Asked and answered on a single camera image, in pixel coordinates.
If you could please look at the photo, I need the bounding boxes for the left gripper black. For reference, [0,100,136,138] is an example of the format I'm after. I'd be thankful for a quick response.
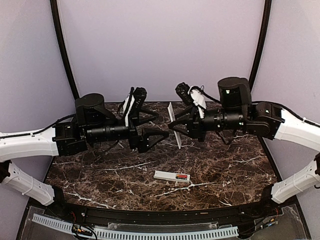
[86,107,170,152]

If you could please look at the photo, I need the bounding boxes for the white battery cover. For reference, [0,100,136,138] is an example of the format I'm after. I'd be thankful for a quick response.
[166,101,183,150]

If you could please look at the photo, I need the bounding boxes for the white remote control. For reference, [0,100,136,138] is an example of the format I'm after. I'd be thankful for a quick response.
[153,170,190,183]

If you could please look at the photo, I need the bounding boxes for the red battery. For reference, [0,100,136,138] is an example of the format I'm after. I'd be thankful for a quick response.
[175,174,188,180]

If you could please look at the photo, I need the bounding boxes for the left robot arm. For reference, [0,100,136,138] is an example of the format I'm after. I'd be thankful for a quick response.
[0,88,169,218]

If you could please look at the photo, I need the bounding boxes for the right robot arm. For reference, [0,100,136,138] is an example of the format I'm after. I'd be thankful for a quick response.
[168,77,320,151]

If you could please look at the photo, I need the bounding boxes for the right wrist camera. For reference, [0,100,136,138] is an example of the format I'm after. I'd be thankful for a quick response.
[175,82,193,106]

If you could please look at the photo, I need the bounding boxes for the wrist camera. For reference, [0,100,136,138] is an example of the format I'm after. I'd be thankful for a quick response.
[130,87,147,114]
[175,82,193,106]

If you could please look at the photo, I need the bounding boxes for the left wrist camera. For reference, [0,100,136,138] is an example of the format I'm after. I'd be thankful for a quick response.
[130,87,147,114]

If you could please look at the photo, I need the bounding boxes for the black front rail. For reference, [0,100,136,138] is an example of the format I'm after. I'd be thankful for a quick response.
[40,197,295,234]

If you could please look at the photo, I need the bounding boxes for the right black frame post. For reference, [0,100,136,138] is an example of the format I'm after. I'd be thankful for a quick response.
[248,0,272,91]

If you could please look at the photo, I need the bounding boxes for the black frame post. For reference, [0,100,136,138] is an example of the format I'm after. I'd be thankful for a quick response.
[248,0,272,91]
[49,0,80,100]

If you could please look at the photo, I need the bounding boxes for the grey slotted cable duct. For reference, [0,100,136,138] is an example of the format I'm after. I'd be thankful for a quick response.
[31,213,239,240]

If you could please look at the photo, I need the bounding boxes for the left black frame post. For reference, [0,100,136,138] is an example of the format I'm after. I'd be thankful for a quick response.
[49,0,80,100]

